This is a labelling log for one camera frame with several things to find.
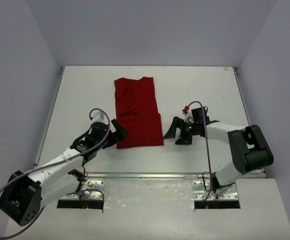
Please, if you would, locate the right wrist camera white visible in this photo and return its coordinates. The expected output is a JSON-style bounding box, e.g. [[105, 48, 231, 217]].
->
[[182, 105, 194, 124]]

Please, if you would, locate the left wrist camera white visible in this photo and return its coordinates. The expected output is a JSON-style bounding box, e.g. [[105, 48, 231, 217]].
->
[[91, 111, 105, 123]]

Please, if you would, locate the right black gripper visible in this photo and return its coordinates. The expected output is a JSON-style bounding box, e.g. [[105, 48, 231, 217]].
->
[[164, 116, 199, 146]]

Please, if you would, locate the red t-shirt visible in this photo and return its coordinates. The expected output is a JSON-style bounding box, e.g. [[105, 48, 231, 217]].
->
[[114, 76, 164, 149]]

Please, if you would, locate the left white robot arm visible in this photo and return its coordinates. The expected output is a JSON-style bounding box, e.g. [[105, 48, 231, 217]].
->
[[0, 119, 128, 227]]

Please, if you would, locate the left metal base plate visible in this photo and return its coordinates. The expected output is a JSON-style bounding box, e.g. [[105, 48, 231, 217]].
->
[[59, 179, 105, 201]]

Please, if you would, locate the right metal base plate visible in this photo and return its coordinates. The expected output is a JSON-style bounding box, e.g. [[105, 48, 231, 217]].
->
[[192, 180, 238, 201]]

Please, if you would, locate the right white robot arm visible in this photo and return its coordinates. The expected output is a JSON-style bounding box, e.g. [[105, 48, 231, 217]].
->
[[163, 106, 274, 193]]

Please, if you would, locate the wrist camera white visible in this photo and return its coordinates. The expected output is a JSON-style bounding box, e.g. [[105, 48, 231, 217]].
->
[[91, 111, 105, 123], [182, 105, 194, 124]]

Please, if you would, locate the metal base plate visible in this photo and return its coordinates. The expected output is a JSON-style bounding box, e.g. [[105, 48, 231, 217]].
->
[[59, 179, 105, 201], [192, 180, 238, 201]]

